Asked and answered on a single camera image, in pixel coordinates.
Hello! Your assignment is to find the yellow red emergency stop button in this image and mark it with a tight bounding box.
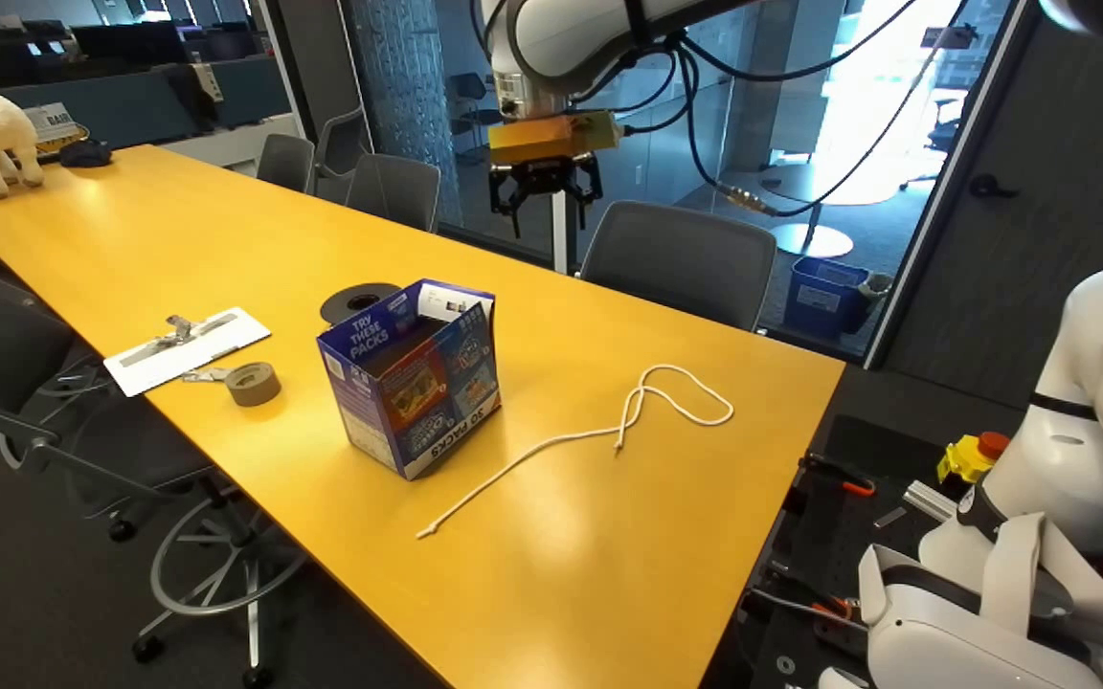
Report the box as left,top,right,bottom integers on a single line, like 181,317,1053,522
935,428,1011,489

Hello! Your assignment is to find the blue recycling bin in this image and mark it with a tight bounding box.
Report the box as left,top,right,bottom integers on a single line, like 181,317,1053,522
785,258,897,343

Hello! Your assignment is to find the small metal clip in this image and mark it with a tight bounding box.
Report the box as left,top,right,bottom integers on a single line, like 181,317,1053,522
148,311,198,356

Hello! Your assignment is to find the dark teal desk partition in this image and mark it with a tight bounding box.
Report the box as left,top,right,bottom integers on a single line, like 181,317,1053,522
0,50,292,147

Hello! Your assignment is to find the long white rope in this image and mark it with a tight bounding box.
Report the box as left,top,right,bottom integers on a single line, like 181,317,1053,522
415,361,739,542

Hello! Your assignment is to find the grey tape roll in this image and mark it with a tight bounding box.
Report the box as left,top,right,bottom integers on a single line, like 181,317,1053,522
217,356,282,408

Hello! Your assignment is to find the black door handle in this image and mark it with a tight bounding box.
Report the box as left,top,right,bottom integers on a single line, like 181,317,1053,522
965,170,1023,202

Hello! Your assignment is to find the black tape roll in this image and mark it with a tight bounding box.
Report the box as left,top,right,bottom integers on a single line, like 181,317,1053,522
319,281,407,328

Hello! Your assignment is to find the white table sign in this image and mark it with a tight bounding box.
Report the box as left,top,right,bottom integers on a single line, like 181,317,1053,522
20,100,92,152

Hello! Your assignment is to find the small black object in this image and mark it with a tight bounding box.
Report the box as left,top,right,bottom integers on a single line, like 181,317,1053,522
52,135,114,170

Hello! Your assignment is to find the grey office chair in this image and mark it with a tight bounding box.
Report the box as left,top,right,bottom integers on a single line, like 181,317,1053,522
253,132,320,194
345,148,446,235
310,109,375,184
0,260,315,684
578,198,783,332

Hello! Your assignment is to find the red handled tool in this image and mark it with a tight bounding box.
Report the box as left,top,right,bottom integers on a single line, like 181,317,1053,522
802,458,886,505

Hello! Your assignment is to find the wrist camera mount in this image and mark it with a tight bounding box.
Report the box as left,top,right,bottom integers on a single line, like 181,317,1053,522
488,112,628,170

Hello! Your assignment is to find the blue cardboard box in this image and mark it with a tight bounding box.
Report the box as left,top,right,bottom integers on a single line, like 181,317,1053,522
315,274,506,481

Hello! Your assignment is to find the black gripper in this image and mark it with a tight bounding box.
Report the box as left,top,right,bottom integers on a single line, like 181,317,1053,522
492,148,609,218

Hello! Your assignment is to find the white paper sheet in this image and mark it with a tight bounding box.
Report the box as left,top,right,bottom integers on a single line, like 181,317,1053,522
98,301,277,402

